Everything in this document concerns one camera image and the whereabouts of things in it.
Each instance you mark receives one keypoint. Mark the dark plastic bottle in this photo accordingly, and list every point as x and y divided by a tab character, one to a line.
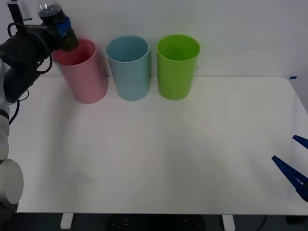
70	41

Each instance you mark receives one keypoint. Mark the silver-grey and black left arm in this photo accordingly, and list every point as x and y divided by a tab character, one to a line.
10	183

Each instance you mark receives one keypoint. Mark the pale blue plastic bin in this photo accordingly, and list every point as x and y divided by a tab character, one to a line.
132	79

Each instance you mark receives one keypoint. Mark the white table leg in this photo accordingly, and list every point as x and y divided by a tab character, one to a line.
228	222
66	221

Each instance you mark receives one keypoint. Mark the green plastic bin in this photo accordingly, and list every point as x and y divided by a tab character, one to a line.
174	79

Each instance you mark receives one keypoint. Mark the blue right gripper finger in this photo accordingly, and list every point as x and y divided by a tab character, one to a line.
290	172
302	141

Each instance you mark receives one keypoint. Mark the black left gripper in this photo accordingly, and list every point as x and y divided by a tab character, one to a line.
36	42

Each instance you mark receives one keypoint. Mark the pink plastic bin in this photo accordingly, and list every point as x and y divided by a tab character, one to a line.
86	79

